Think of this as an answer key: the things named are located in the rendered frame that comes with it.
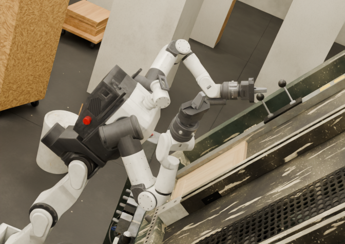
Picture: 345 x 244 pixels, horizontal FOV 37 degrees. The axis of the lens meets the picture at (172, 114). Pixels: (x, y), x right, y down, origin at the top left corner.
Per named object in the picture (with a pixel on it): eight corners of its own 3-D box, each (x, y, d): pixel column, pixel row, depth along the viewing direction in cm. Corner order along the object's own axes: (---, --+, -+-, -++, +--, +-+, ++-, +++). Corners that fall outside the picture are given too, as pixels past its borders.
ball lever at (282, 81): (291, 107, 240) (278, 82, 243) (299, 103, 238) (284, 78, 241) (289, 107, 236) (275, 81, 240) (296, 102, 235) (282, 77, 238)
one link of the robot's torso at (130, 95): (52, 135, 215) (104, 79, 200) (79, 102, 245) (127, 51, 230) (106, 182, 220) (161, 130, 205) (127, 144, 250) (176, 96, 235)
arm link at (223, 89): (230, 81, 261) (208, 81, 263) (228, 81, 250) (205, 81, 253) (230, 104, 262) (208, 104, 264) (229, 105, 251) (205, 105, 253)
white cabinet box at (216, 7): (184, 24, 772) (200, -22, 739) (219, 40, 765) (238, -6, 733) (175, 31, 732) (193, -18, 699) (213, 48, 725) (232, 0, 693)
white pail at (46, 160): (47, 144, 404) (61, 93, 383) (81, 161, 401) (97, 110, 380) (25, 163, 376) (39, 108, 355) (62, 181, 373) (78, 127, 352)
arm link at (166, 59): (163, 44, 263) (144, 75, 251) (173, 31, 252) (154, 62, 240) (181, 57, 265) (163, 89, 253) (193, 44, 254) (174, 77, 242)
